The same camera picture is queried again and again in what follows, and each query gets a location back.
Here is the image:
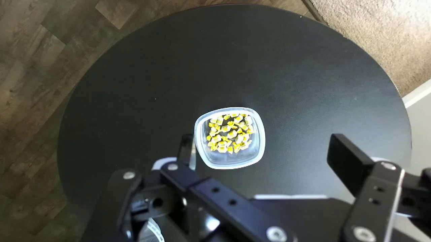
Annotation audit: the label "round black table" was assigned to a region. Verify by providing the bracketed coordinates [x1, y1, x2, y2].
[56, 4, 413, 242]

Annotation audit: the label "clear plastic bowl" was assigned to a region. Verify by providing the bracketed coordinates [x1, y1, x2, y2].
[193, 106, 266, 169]

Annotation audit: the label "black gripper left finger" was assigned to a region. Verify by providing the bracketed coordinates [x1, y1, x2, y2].
[82, 135, 294, 242]

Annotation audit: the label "yellow food pieces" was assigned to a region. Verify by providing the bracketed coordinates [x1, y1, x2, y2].
[205, 113, 254, 155]

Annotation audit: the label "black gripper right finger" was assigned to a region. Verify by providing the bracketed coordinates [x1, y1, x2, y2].
[327, 133, 431, 242]

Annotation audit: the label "beige carpet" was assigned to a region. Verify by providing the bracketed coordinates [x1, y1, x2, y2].
[301, 0, 431, 96]

